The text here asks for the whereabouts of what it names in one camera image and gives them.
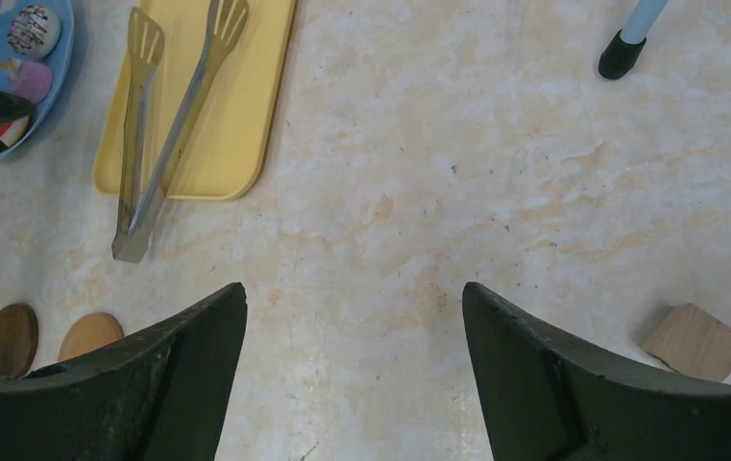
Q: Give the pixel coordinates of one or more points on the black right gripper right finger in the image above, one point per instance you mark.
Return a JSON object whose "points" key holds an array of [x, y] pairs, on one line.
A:
{"points": [[546, 394]]}

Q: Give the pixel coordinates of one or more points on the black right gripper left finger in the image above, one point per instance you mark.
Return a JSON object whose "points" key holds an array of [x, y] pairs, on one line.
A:
{"points": [[161, 393]]}

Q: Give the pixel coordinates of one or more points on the red frosted donut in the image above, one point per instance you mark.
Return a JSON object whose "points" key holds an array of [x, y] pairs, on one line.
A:
{"points": [[12, 132]]}

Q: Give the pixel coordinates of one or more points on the pink cupcake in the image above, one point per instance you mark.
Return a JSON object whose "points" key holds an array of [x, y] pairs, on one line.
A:
{"points": [[30, 79]]}

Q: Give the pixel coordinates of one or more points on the chocolate drizzle sprinkle donut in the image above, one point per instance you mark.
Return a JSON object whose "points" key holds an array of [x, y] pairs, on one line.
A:
{"points": [[34, 32]]}

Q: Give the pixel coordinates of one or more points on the light brown round coaster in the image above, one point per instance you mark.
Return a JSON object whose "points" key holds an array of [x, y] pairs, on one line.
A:
{"points": [[91, 332]]}

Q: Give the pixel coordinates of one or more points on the dark brown round coaster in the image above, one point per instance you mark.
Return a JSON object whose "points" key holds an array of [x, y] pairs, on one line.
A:
{"points": [[18, 339]]}

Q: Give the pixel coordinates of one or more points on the yellow serving tray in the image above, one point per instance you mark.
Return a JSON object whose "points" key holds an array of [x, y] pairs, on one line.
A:
{"points": [[226, 151]]}

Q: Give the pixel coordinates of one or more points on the blue three-tier cake stand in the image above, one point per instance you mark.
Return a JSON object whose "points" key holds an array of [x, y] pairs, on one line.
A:
{"points": [[58, 60]]}

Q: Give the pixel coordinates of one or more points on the small wooden block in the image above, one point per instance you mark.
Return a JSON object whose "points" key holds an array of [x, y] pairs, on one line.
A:
{"points": [[692, 342]]}

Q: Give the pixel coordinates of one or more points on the blue camera tripod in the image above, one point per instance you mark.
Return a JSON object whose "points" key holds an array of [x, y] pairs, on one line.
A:
{"points": [[626, 46]]}

